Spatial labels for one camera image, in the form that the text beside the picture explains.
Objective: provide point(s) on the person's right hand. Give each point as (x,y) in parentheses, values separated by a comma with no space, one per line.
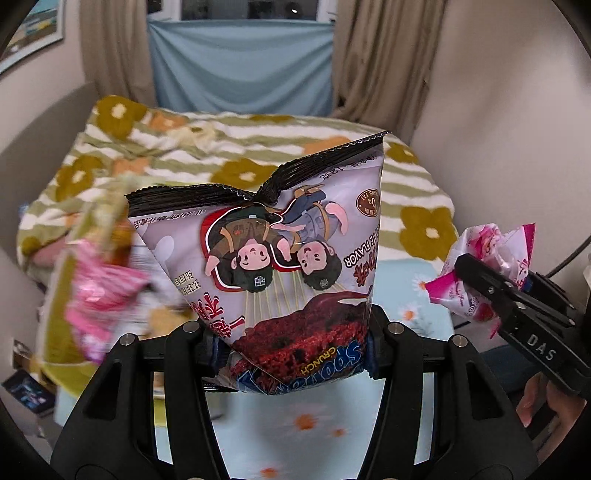
(531,401)

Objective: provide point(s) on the orange white snack bag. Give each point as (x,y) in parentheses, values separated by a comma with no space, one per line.
(121,235)

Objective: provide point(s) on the dark blue cloth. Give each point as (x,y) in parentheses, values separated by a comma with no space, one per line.
(503,369)

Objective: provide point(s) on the floral striped blanket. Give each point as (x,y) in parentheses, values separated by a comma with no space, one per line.
(184,143)

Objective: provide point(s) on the dark blue box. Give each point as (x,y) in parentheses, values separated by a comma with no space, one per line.
(27,392)

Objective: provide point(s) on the window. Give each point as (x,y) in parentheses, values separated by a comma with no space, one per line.
(249,7)

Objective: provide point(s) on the purple cartoon snack bag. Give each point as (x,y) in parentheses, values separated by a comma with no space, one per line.
(277,258)

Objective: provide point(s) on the grey headboard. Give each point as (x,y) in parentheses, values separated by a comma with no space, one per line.
(41,138)

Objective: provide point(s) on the framed houses picture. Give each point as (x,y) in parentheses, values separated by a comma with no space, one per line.
(32,32)

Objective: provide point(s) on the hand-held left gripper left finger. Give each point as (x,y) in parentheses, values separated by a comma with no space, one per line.
(216,353)

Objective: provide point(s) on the pink white snack packet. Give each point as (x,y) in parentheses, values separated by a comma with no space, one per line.
(480,244)

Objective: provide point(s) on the beige curtain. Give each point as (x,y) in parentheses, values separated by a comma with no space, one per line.
(383,69)
(115,55)

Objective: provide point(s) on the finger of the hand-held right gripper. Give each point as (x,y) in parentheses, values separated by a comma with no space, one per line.
(549,290)
(485,281)

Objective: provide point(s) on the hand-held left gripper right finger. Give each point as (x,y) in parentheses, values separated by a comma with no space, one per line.
(375,357)

